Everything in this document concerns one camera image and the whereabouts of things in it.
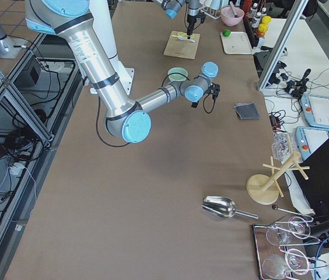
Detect pink bowl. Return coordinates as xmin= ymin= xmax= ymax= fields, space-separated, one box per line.
xmin=221 ymin=6 xmax=245 ymax=26

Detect black power box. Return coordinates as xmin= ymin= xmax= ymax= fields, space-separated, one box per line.
xmin=14 ymin=58 xmax=41 ymax=87

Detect clear plastic container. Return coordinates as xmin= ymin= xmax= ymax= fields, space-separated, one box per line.
xmin=272 ymin=132 xmax=298 ymax=162

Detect wooden cutting board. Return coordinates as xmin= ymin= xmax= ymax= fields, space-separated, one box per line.
xmin=163 ymin=31 xmax=200 ymax=60

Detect wooden mug tree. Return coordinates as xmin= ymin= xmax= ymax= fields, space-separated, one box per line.
xmin=246 ymin=136 xmax=310 ymax=205

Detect grey folded cloth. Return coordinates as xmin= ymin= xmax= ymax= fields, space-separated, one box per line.
xmin=233 ymin=103 xmax=260 ymax=120

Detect lower wine glass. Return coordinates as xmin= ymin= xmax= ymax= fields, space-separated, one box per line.
xmin=261 ymin=248 xmax=310 ymax=279

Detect metal scoop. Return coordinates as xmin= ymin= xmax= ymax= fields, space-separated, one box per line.
xmin=202 ymin=195 xmax=259 ymax=219

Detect mint green bowl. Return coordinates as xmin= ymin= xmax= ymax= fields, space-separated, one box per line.
xmin=167 ymin=67 xmax=189 ymax=82

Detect white wire cup rack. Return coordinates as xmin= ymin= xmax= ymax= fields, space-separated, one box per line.
xmin=200 ymin=0 xmax=225 ymax=19

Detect upper teach pendant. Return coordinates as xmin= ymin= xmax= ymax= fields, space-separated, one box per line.
xmin=300 ymin=94 xmax=329 ymax=129

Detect teach pendant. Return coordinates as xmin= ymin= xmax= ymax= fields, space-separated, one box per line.
xmin=300 ymin=94 xmax=329 ymax=129
xmin=295 ymin=126 xmax=329 ymax=160

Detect white plastic spoon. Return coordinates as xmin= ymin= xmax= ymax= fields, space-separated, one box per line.
xmin=171 ymin=35 xmax=195 ymax=43

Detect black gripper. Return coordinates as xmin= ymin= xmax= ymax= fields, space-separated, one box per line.
xmin=202 ymin=83 xmax=220 ymax=107
xmin=187 ymin=13 xmax=206 ymax=34

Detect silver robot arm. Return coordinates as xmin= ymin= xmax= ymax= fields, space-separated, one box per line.
xmin=153 ymin=0 xmax=206 ymax=39
xmin=25 ymin=1 xmax=219 ymax=143

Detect wine glass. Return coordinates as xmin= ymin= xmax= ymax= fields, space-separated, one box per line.
xmin=261 ymin=248 xmax=310 ymax=279
xmin=266 ymin=216 xmax=310 ymax=246

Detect green lime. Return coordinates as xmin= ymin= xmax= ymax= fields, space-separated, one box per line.
xmin=223 ymin=29 xmax=231 ymax=37

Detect aluminium frame post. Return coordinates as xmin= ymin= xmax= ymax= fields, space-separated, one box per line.
xmin=257 ymin=0 xmax=308 ymax=91

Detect lower teach pendant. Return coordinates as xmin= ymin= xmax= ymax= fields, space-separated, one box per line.
xmin=295 ymin=126 xmax=329 ymax=160

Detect yellow sauce bottle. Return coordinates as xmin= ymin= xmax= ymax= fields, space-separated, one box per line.
xmin=255 ymin=16 xmax=272 ymax=37

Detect upper wine glass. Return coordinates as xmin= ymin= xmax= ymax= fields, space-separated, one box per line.
xmin=266 ymin=216 xmax=310 ymax=246

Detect white rectangular tray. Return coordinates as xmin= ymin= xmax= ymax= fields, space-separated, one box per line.
xmin=220 ymin=31 xmax=253 ymax=55

